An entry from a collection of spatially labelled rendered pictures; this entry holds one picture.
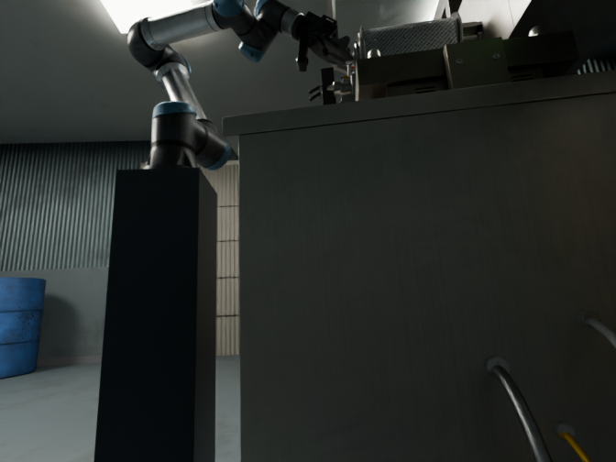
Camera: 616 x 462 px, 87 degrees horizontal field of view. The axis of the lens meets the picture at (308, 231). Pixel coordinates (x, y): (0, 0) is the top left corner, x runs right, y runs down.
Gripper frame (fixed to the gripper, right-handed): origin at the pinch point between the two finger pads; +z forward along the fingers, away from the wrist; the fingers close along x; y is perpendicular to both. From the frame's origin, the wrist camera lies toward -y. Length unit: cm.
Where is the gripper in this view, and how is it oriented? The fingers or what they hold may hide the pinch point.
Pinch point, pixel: (347, 60)
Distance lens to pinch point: 110.3
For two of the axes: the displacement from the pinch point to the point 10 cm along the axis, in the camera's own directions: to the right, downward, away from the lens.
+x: 1.3, 2.0, 9.7
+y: 5.9, -8.0, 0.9
